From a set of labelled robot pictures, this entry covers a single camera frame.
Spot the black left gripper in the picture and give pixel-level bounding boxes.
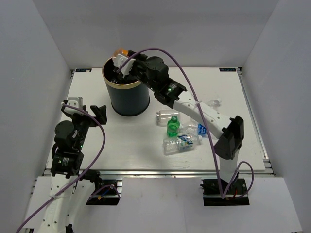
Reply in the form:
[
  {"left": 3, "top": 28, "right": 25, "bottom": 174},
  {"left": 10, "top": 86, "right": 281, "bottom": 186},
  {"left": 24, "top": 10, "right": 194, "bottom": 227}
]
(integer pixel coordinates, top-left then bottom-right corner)
[{"left": 62, "top": 104, "right": 107, "bottom": 150}]

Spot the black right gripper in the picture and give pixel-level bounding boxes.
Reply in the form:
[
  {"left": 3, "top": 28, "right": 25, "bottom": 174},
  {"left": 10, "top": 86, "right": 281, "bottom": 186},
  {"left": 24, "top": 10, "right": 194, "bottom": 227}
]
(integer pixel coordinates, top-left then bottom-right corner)
[{"left": 120, "top": 50, "right": 158, "bottom": 92}]

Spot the orange plastic bottle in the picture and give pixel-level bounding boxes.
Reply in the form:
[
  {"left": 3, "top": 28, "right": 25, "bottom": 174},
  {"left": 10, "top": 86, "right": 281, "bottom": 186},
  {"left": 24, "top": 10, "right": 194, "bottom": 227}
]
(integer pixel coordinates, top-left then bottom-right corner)
[{"left": 113, "top": 48, "right": 128, "bottom": 57}]

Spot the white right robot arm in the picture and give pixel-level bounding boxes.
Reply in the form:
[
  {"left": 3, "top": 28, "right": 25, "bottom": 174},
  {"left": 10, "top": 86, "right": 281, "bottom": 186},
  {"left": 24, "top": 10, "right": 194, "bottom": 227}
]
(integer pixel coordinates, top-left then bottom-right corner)
[{"left": 120, "top": 51, "right": 244, "bottom": 194}]

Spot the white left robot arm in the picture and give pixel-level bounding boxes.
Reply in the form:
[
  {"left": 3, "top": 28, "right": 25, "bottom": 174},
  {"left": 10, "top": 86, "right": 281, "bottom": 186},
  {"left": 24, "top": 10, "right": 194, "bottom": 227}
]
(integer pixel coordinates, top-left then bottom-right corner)
[{"left": 38, "top": 101, "right": 107, "bottom": 233}]

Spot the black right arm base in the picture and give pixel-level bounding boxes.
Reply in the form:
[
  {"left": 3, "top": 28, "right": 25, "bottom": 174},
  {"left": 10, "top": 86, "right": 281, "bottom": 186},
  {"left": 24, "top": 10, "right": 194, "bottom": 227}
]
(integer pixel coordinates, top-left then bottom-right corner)
[{"left": 201, "top": 178, "right": 250, "bottom": 207}]

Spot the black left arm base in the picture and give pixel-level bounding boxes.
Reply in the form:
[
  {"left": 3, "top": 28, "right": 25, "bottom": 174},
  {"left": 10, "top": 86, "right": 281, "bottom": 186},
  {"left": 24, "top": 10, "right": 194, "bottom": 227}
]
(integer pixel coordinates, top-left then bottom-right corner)
[{"left": 86, "top": 179, "right": 122, "bottom": 206}]

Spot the dark bin with gold rim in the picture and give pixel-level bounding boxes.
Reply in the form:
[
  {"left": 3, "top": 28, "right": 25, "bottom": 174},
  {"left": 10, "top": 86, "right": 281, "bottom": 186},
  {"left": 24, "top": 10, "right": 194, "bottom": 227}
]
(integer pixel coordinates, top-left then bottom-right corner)
[{"left": 102, "top": 58, "right": 150, "bottom": 117}]

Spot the blue sticker left corner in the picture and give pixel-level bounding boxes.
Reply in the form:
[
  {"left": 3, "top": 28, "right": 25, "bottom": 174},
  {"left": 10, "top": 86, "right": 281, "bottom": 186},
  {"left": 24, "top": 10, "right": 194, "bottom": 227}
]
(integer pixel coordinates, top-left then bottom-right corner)
[{"left": 75, "top": 68, "right": 92, "bottom": 73}]

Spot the blue sticker corner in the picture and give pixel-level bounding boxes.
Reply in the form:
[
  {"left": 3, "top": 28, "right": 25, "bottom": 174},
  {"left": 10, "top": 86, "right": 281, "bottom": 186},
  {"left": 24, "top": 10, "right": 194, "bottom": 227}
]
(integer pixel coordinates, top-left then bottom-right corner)
[
  {"left": 219, "top": 67, "right": 236, "bottom": 72},
  {"left": 75, "top": 68, "right": 92, "bottom": 73}
]

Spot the clear jar with silver lid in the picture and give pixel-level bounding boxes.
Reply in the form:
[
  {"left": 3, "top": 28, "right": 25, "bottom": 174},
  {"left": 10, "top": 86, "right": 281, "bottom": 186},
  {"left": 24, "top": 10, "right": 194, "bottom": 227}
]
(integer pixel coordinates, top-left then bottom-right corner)
[{"left": 155, "top": 109, "right": 180, "bottom": 126}]

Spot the green plastic bottle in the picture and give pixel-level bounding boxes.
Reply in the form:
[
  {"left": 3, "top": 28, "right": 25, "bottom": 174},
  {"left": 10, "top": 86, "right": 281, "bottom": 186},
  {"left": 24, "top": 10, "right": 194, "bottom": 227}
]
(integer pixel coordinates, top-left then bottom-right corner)
[{"left": 167, "top": 116, "right": 180, "bottom": 137}]

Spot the clear bottle blue label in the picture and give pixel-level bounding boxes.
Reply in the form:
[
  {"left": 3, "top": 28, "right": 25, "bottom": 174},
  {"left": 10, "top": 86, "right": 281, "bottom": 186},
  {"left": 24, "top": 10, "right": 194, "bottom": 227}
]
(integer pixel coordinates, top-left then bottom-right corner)
[{"left": 180, "top": 121, "right": 207, "bottom": 138}]

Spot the blue sticker right corner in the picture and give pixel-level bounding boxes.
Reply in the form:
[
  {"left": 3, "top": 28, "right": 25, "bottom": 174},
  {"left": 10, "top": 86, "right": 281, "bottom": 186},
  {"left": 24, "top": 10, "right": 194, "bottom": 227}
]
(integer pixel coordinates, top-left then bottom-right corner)
[{"left": 219, "top": 67, "right": 236, "bottom": 72}]

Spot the clear bottle green white label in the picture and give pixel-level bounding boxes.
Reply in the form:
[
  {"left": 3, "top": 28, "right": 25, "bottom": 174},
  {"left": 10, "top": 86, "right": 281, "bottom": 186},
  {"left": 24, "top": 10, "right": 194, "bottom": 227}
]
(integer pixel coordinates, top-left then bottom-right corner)
[{"left": 163, "top": 133, "right": 203, "bottom": 155}]

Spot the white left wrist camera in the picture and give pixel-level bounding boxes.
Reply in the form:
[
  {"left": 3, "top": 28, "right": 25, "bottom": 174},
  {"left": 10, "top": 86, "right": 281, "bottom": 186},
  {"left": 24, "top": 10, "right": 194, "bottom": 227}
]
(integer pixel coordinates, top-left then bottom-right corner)
[{"left": 61, "top": 97, "right": 83, "bottom": 116}]

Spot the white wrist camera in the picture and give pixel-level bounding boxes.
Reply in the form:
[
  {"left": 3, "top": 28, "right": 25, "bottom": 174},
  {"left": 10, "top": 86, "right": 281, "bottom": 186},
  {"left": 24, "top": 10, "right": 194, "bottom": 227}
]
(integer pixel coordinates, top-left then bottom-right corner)
[
  {"left": 112, "top": 54, "right": 135, "bottom": 78},
  {"left": 61, "top": 97, "right": 83, "bottom": 116}
]

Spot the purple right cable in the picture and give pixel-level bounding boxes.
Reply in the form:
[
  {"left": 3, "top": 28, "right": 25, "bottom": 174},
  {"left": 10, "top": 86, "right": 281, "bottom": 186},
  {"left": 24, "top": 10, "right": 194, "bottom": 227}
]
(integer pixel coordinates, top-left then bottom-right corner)
[{"left": 116, "top": 47, "right": 255, "bottom": 200}]

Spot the purple cable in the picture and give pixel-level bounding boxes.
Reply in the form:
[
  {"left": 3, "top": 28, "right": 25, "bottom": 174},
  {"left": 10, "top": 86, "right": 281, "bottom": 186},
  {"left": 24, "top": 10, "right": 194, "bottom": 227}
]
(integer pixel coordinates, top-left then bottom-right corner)
[
  {"left": 116, "top": 47, "right": 255, "bottom": 200},
  {"left": 15, "top": 103, "right": 121, "bottom": 233}
]

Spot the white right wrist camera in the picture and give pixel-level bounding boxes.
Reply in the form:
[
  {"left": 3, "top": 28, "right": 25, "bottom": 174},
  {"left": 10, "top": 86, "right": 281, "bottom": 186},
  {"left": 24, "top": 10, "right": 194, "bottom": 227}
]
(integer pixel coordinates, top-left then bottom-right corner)
[{"left": 112, "top": 54, "right": 135, "bottom": 78}]

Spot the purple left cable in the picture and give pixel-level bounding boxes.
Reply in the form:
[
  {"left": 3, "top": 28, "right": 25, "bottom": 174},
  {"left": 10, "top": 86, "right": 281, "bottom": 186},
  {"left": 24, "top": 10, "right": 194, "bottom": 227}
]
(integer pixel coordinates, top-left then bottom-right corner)
[{"left": 15, "top": 103, "right": 121, "bottom": 233}]

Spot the aluminium rail front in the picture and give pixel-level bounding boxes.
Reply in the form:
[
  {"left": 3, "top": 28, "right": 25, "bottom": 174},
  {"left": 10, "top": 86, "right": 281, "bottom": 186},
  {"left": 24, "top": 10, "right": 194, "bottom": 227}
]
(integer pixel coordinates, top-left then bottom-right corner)
[{"left": 42, "top": 167, "right": 276, "bottom": 179}]

